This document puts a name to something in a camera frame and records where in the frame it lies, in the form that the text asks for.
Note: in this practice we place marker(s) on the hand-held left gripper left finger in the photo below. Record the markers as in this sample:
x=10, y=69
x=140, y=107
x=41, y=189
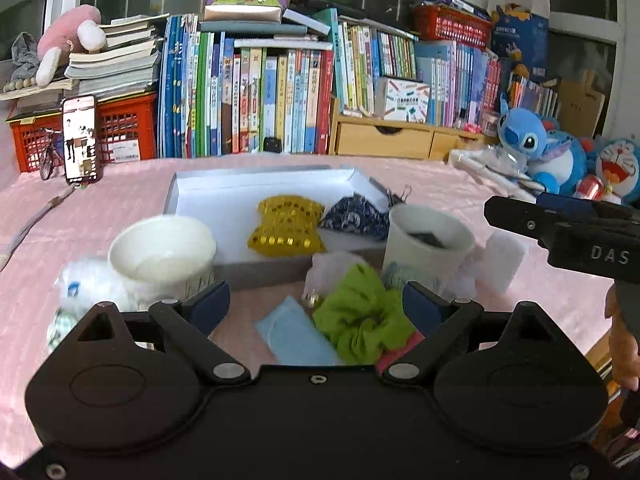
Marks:
x=210, y=306

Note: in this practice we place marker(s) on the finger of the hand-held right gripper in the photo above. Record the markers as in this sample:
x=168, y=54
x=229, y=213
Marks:
x=520, y=220
x=562, y=200

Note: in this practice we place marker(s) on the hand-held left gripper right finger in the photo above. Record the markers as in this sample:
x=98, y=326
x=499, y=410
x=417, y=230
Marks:
x=422, y=306

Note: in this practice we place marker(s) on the pink bean bag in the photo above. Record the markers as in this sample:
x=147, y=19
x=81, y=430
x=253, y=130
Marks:
x=397, y=352

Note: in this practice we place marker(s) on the green scrunchie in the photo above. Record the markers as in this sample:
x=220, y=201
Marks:
x=362, y=317

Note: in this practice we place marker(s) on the light blue cloth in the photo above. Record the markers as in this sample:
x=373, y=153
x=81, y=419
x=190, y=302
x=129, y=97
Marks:
x=295, y=335

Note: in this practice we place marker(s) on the translucent white pouch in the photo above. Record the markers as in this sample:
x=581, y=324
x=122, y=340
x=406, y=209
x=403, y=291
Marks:
x=330, y=272

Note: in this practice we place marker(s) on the yellow sequin scrunchie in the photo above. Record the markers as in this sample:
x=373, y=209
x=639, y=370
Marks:
x=285, y=227

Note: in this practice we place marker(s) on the dark blue patterned scrunchie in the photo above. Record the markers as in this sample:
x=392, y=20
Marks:
x=355, y=219

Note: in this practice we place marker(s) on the white shallow box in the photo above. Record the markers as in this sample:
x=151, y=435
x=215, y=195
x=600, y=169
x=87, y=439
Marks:
x=225, y=195

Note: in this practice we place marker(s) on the green patterned cloth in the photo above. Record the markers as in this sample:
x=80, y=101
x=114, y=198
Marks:
x=61, y=330

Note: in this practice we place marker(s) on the person's right hand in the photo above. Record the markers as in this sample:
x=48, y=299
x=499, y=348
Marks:
x=621, y=355

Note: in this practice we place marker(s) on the blue alien plush toy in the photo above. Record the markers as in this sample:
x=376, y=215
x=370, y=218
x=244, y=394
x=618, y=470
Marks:
x=545, y=155

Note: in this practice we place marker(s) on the tall white paper cup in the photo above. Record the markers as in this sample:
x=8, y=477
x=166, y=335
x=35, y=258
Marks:
x=425, y=255

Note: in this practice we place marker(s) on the clear bag of white items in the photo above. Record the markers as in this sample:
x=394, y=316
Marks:
x=492, y=165

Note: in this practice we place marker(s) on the blue cat plush toy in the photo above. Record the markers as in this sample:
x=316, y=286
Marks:
x=617, y=165

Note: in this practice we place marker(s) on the left white paper cup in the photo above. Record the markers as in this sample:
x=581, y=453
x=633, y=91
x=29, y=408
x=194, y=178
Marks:
x=160, y=260

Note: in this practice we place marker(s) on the brown cardboard piece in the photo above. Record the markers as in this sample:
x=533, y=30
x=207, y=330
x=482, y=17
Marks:
x=580, y=105

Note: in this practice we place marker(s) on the row of small slanted books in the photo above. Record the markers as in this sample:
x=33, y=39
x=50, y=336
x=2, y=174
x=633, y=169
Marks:
x=532, y=95

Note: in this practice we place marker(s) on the black binder clip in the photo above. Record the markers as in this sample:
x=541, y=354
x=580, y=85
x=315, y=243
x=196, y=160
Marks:
x=401, y=194

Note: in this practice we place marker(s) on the pink tablecloth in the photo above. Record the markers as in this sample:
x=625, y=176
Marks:
x=125, y=200

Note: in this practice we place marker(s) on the row of blue pink books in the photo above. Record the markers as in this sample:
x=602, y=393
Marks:
x=460, y=85

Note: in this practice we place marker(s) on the wooden drawer organizer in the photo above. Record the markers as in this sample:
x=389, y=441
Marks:
x=385, y=140

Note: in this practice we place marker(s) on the blue paper bag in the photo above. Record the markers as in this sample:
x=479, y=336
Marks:
x=520, y=40

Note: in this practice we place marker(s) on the white box with colourful print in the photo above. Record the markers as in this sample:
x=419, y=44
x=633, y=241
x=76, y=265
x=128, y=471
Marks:
x=402, y=100

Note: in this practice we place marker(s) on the small black object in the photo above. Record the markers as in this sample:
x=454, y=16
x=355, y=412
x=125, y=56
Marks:
x=272, y=144

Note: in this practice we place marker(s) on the red plastic crate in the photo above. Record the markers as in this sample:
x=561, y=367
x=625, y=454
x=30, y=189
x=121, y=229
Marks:
x=127, y=130

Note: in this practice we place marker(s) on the row of tall picture books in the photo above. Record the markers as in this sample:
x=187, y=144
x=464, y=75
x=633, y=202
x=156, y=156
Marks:
x=240, y=105

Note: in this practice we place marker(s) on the red plastic basket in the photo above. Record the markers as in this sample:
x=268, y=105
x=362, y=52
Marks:
x=450, y=25

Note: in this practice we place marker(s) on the smartphone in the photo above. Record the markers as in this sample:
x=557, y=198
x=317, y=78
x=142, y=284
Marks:
x=81, y=140

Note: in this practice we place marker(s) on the miniature toy bicycle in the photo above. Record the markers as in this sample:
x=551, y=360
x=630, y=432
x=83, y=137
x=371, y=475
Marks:
x=50, y=157

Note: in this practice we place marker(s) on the row of thin green books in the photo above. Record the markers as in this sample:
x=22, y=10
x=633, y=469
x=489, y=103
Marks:
x=370, y=55

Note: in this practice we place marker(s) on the stack of flat paperback books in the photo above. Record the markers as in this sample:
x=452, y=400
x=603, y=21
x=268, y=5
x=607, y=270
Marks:
x=115, y=60

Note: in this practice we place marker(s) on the pile of books lying flat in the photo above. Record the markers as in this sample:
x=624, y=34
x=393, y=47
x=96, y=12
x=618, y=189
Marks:
x=260, y=30

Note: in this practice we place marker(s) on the pink plush toy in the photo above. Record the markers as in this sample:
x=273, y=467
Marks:
x=70, y=35

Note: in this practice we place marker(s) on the grey plush toy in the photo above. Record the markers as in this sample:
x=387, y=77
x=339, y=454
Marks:
x=24, y=57

